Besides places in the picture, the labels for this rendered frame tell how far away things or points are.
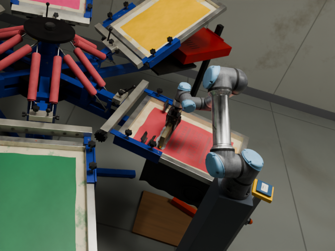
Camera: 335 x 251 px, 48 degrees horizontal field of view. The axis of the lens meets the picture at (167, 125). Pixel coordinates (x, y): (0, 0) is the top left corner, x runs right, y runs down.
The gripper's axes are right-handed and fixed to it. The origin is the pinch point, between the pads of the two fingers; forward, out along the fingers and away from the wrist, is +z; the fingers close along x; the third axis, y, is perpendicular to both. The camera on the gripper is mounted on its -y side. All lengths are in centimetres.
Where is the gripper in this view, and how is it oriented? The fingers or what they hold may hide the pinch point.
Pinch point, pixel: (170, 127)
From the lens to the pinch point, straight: 244.0
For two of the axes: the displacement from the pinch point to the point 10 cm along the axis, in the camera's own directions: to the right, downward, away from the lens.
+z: -2.7, 7.4, 6.1
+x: 9.1, 4.1, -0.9
